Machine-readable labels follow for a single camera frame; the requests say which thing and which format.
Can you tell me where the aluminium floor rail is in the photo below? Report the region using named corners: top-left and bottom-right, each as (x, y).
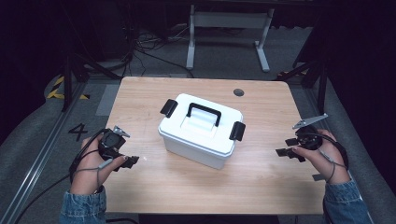
top-left (0, 81), bottom-right (89, 224)

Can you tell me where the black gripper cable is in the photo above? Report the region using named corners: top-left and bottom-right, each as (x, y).
top-left (13, 128), bottom-right (108, 224)
top-left (306, 132), bottom-right (350, 171)

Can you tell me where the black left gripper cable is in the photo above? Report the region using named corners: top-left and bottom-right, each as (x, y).
top-left (13, 128), bottom-right (108, 224)

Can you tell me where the bundle of black floor cables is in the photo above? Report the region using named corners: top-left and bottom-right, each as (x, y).
top-left (122, 26), bottom-right (195, 79)

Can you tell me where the grey left gripper cord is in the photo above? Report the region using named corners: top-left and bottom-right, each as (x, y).
top-left (75, 158), bottom-right (114, 191)

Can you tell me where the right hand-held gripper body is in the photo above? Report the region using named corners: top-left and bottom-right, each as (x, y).
top-left (291, 113), bottom-right (330, 152)

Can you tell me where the person's right hand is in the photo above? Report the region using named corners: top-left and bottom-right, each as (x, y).
top-left (291, 128), bottom-right (352, 187)

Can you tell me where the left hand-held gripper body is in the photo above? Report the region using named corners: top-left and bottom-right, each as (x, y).
top-left (97, 125), bottom-right (132, 161)

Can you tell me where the person's left hand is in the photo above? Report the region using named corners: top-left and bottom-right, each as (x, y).
top-left (69, 135), bottom-right (128, 196)

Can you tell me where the black metal stand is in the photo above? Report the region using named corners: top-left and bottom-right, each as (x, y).
top-left (275, 57), bottom-right (329, 116)
top-left (61, 51), bottom-right (123, 113)

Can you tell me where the white metal table frame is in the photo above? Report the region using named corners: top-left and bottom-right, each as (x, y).
top-left (185, 4), bottom-right (276, 74)

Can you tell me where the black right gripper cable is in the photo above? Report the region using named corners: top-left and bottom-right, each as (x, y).
top-left (306, 132), bottom-right (350, 171)

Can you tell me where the yellow black hazard tape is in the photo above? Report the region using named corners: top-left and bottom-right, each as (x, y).
top-left (46, 76), bottom-right (92, 101)

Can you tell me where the white storage box black handle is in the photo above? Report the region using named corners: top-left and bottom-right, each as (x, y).
top-left (157, 92), bottom-right (247, 171)

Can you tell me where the grey gripper cord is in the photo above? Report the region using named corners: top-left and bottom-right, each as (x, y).
top-left (318, 148), bottom-right (347, 184)
top-left (75, 158), bottom-right (114, 191)

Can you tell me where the grey right gripper cord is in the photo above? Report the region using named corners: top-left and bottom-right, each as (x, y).
top-left (318, 148), bottom-right (347, 184)

